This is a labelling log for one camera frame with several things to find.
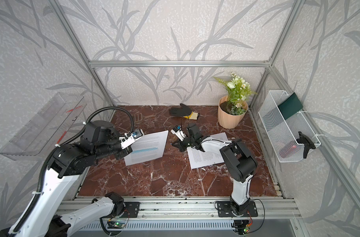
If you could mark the terracotta pot with plant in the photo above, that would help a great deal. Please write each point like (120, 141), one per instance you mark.
(233, 107)

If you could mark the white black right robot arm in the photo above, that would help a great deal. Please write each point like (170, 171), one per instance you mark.
(240, 162)

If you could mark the right circuit board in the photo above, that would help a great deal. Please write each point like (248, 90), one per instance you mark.
(241, 227)

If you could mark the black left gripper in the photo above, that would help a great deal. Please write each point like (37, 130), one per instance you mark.
(124, 151)

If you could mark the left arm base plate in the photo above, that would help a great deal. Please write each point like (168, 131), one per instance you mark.
(130, 210)

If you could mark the black clamp on basket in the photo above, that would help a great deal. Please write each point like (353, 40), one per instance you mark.
(307, 142)

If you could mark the circuit board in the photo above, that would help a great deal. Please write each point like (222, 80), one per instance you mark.
(241, 227)
(116, 224)

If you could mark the left circuit board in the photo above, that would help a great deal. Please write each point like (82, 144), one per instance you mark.
(116, 224)

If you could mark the plain printed paper document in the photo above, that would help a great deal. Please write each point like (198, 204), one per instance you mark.
(200, 159)

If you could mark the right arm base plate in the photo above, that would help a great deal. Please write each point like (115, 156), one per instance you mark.
(231, 209)

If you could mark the document with blue highlight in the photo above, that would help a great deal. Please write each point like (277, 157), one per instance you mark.
(147, 148)

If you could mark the black yellow work glove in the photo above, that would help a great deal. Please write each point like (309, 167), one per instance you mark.
(184, 111)

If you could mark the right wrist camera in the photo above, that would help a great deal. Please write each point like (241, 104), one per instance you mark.
(178, 132)

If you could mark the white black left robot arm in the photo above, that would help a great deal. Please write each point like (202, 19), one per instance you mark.
(61, 169)

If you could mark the white wire mesh basket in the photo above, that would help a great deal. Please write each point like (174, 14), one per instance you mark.
(283, 133)

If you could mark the clear acrylic wall shelf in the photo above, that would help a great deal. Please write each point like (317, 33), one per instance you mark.
(47, 128)

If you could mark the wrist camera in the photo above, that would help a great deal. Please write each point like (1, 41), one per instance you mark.
(128, 140)
(178, 132)

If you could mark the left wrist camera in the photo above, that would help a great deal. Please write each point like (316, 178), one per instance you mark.
(128, 140)

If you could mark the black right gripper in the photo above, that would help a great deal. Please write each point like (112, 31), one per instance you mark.
(179, 145)

